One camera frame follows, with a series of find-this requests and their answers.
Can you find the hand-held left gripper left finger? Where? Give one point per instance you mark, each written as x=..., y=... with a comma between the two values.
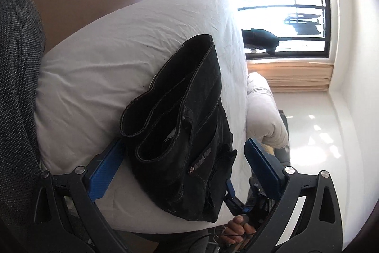
x=103, y=173

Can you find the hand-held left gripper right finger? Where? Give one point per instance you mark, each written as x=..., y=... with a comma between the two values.
x=263, y=167

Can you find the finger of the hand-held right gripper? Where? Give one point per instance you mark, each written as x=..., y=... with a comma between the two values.
x=230, y=188
x=237, y=205

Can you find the black denim pants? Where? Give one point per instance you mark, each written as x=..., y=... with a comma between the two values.
x=183, y=128

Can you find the person's right hand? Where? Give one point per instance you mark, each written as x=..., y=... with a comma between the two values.
x=238, y=230

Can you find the rolled white duvet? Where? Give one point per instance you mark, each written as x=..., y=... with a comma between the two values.
x=263, y=110

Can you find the beige curtain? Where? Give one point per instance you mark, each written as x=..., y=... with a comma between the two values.
x=296, y=76

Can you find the bed with white sheet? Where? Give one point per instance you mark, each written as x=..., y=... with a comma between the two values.
x=118, y=57

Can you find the person's grey knit clothing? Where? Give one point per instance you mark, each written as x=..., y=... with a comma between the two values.
x=17, y=93

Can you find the black hanging garment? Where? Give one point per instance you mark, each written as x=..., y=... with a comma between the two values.
x=260, y=39

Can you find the window with black frame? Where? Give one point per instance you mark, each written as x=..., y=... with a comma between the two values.
x=296, y=1

